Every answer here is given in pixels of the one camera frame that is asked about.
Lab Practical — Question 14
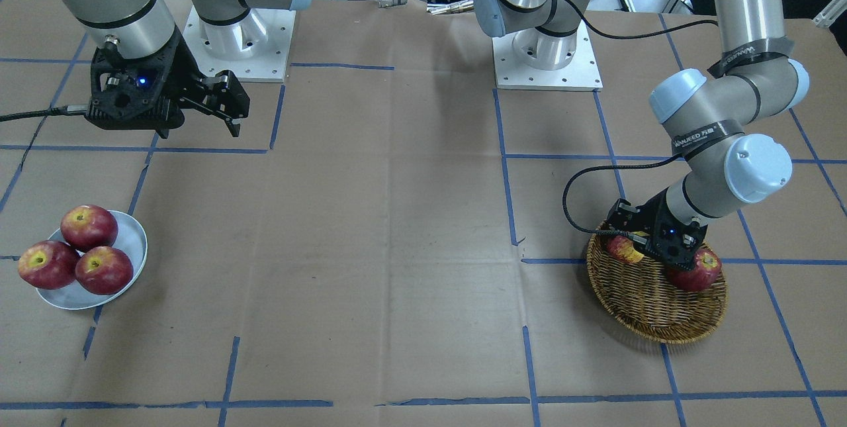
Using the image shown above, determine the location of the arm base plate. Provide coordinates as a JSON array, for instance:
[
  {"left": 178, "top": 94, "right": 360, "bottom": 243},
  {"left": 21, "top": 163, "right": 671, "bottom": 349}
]
[
  {"left": 492, "top": 23, "right": 604, "bottom": 91},
  {"left": 183, "top": 8, "right": 298, "bottom": 83}
]

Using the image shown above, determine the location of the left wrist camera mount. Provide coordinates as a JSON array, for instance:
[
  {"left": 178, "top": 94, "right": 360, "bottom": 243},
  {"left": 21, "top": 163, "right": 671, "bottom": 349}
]
[{"left": 606, "top": 191, "right": 707, "bottom": 272}]

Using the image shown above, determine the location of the red yellow apple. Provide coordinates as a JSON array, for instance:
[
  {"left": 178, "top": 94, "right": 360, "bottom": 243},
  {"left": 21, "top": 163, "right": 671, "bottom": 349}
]
[{"left": 605, "top": 235, "right": 645, "bottom": 264}]

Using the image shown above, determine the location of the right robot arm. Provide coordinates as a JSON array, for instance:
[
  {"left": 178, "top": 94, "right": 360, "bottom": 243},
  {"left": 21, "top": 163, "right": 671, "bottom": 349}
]
[{"left": 2, "top": 0, "right": 311, "bottom": 138}]

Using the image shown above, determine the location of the dark red apple in basket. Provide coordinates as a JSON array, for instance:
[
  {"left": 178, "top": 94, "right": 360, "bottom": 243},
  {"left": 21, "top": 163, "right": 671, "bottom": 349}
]
[{"left": 665, "top": 246, "right": 723, "bottom": 292}]

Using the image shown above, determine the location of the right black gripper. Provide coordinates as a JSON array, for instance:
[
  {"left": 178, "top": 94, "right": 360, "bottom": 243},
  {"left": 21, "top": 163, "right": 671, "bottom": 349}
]
[{"left": 154, "top": 30, "right": 250, "bottom": 138}]

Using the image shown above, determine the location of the light blue plate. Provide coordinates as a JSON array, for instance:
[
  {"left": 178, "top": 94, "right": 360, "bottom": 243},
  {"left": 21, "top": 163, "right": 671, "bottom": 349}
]
[{"left": 36, "top": 210, "right": 148, "bottom": 310}]

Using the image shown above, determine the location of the black braided cable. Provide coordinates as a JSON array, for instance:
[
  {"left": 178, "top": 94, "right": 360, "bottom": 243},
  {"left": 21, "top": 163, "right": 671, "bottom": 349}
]
[{"left": 562, "top": 152, "right": 686, "bottom": 237}]

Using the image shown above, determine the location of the red apple plate front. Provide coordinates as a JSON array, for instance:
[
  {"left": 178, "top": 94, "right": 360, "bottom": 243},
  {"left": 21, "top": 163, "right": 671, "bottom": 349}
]
[{"left": 73, "top": 246, "right": 134, "bottom": 295}]

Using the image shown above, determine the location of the red apple plate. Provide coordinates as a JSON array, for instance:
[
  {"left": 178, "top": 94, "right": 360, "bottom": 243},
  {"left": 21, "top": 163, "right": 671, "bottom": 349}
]
[
  {"left": 17, "top": 240, "right": 81, "bottom": 289},
  {"left": 73, "top": 246, "right": 134, "bottom": 295},
  {"left": 60, "top": 205, "right": 118, "bottom": 252}
]

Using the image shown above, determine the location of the woven wicker basket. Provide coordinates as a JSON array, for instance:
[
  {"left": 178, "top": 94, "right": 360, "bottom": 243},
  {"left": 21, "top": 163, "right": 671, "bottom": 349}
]
[{"left": 586, "top": 234, "right": 729, "bottom": 344}]

